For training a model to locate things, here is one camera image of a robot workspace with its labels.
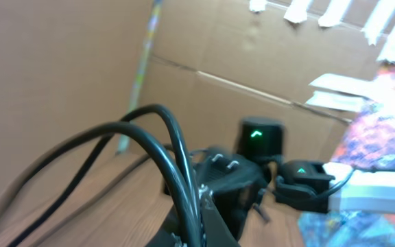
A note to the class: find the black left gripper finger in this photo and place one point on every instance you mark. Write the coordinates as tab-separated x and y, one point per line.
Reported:
215	232

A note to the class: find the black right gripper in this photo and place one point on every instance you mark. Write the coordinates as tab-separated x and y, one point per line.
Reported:
217	168

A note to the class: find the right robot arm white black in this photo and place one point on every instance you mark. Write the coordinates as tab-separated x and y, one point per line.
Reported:
345	201

